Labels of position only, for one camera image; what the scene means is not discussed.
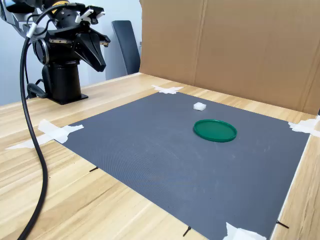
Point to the dark grey chair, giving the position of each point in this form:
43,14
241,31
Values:
127,47

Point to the round green lid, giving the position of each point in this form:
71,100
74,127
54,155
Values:
215,130

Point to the brown cardboard partition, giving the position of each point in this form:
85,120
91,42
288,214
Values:
237,50

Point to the small white plastic terminal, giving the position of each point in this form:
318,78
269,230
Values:
200,106

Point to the dark grey mat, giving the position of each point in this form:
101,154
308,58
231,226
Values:
175,160

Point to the black base plug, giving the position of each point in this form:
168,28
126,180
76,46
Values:
35,90

